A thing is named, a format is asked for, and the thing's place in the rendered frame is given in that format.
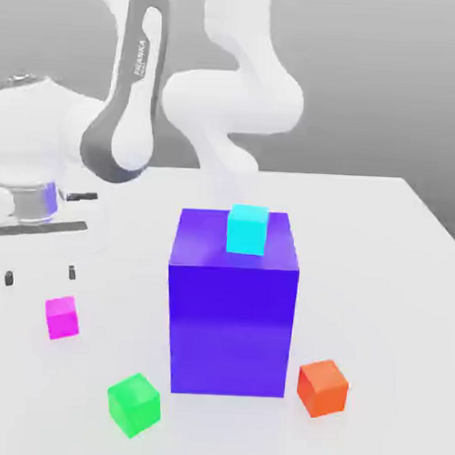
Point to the small orange cube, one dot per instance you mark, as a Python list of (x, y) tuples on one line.
[(323, 389)]

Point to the small cyan cube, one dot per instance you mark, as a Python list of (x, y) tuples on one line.
[(246, 230)]

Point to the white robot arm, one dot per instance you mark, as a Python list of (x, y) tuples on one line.
[(233, 101)]

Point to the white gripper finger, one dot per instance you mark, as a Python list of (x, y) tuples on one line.
[(72, 272), (9, 278)]

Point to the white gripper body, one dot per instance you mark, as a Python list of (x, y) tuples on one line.
[(37, 229)]

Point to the large purple box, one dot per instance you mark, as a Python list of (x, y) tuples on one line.
[(230, 324)]

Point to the small green cube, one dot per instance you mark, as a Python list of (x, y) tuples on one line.
[(133, 406)]

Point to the small magenta cube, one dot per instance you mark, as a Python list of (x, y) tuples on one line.
[(62, 319)]

